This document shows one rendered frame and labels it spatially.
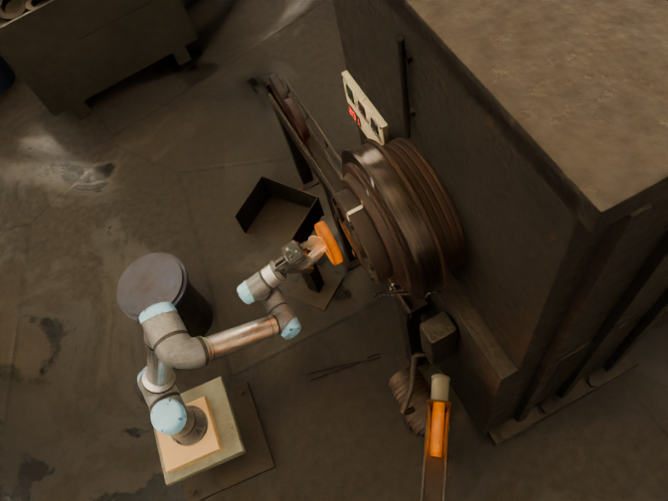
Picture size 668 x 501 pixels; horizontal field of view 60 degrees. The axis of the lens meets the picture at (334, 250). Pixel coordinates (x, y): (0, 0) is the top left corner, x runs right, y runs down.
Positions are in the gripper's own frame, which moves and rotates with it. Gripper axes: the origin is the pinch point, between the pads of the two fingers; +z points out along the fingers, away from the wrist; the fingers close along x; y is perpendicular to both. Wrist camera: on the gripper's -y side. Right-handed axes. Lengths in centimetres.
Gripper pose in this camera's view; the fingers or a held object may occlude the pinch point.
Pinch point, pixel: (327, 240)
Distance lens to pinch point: 194.4
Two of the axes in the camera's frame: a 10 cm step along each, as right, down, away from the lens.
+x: -4.4, -7.5, 4.9
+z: 8.1, -5.6, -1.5
